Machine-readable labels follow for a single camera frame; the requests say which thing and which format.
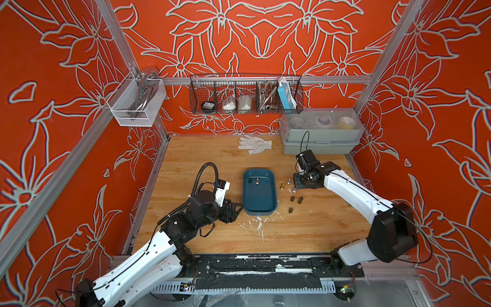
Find teal plastic storage box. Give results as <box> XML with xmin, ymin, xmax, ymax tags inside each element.
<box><xmin>242</xmin><ymin>168</ymin><xmax>278</xmax><ymax>216</ymax></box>

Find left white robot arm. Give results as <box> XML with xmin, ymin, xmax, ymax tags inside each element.
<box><xmin>75</xmin><ymin>191</ymin><xmax>244</xmax><ymax>306</ymax></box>

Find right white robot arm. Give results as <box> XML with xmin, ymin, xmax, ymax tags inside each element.
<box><xmin>293</xmin><ymin>150</ymin><xmax>419</xmax><ymax>273</ymax></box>

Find grey lidded storage container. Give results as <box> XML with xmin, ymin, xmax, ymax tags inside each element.
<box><xmin>280</xmin><ymin>108</ymin><xmax>364</xmax><ymax>155</ymax></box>

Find blue white box in basket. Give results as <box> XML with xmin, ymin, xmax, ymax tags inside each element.
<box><xmin>277</xmin><ymin>77</ymin><xmax>297</xmax><ymax>110</ymax></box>

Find white knit glove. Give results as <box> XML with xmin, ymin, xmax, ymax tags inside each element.
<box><xmin>238</xmin><ymin>135</ymin><xmax>272</xmax><ymax>155</ymax></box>

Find metal tongs in basket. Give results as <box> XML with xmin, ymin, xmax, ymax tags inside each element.
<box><xmin>257</xmin><ymin>81</ymin><xmax>277</xmax><ymax>112</ymax></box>

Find white bag in basket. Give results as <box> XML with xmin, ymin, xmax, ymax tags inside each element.
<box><xmin>221</xmin><ymin>95</ymin><xmax>237</xmax><ymax>113</ymax></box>
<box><xmin>237</xmin><ymin>95</ymin><xmax>253</xmax><ymax>114</ymax></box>

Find black item in basket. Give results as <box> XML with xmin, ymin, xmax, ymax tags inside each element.
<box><xmin>200</xmin><ymin>101</ymin><xmax>216</xmax><ymax>114</ymax></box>

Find metal tool in clear bin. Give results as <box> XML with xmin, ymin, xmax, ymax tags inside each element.
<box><xmin>128</xmin><ymin>67</ymin><xmax>159</xmax><ymax>118</ymax></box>

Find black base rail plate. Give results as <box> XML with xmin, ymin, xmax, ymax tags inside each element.
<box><xmin>181</xmin><ymin>253</ymin><xmax>364</xmax><ymax>293</ymax></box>

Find black wire wall basket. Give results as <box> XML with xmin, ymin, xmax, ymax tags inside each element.
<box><xmin>189</xmin><ymin>74</ymin><xmax>304</xmax><ymax>115</ymax></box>

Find clear plastic wall bin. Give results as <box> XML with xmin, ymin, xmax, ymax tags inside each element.
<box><xmin>107</xmin><ymin>79</ymin><xmax>166</xmax><ymax>127</ymax></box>

